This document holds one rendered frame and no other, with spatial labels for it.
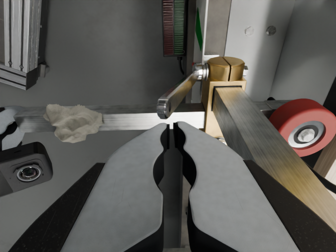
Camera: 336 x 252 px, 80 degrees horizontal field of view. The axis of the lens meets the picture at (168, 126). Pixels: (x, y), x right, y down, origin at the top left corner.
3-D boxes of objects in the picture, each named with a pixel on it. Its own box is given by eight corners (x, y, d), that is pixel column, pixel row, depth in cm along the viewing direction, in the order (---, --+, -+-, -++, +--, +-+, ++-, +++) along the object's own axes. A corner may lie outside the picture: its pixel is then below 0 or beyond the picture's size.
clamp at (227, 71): (198, 132, 37) (202, 149, 33) (204, 56, 30) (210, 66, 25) (229, 131, 37) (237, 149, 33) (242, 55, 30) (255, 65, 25)
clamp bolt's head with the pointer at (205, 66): (184, 70, 41) (193, 82, 28) (184, 57, 40) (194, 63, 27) (193, 70, 41) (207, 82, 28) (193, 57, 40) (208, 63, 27)
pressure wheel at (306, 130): (243, 119, 38) (270, 161, 29) (252, 79, 34) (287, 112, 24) (285, 118, 38) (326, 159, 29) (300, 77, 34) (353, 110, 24)
